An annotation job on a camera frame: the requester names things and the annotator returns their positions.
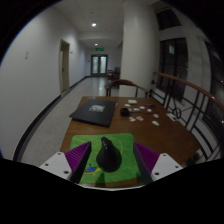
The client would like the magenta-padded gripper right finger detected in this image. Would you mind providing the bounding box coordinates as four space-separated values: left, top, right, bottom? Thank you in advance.
132 142 184 185

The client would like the dark framed window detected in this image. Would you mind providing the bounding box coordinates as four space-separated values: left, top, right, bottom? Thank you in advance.
157 37 188 101

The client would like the green mouse pad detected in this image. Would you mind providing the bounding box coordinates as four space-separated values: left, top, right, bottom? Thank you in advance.
68 132 143 185

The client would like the wooden armchair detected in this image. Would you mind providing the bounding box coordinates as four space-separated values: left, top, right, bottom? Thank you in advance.
104 78 150 99

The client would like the glass double door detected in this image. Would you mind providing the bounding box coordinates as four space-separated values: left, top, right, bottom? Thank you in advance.
90 54 109 77

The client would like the small black cube box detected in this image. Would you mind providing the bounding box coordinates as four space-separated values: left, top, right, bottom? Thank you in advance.
119 107 131 117

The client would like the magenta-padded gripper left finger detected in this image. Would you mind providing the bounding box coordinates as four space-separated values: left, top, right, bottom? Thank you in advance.
38 140 93 185

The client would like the black computer mouse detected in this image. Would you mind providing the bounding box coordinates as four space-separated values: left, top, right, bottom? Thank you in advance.
95 136 123 173

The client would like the side door in wall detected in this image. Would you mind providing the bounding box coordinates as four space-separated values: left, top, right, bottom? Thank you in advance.
58 39 71 94

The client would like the black railing with wooden handrail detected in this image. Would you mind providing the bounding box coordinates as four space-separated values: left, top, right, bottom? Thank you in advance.
149 70 224 165

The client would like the black closed laptop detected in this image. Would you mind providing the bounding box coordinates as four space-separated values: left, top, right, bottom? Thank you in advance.
68 98 119 128

